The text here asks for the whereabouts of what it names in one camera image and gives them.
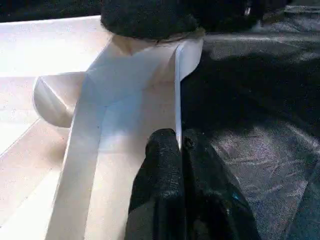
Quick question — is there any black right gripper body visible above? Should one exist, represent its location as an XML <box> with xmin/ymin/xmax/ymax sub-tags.
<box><xmin>199</xmin><ymin>0</ymin><xmax>286</xmax><ymax>34</ymax></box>

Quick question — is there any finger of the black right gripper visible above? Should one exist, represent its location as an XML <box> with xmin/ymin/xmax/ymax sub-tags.
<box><xmin>100</xmin><ymin>0</ymin><xmax>202</xmax><ymax>41</ymax></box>

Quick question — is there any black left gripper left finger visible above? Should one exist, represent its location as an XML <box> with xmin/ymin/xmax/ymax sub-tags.
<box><xmin>125</xmin><ymin>128</ymin><xmax>187</xmax><ymax>240</ymax></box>

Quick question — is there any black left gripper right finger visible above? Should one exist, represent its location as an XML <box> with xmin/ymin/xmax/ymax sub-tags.
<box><xmin>181</xmin><ymin>129</ymin><xmax>261</xmax><ymax>240</ymax></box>

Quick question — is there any white plastic table top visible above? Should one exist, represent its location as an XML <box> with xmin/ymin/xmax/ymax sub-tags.
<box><xmin>0</xmin><ymin>15</ymin><xmax>205</xmax><ymax>240</ymax></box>

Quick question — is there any black mat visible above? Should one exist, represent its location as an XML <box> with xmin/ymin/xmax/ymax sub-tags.
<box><xmin>0</xmin><ymin>0</ymin><xmax>320</xmax><ymax>240</ymax></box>

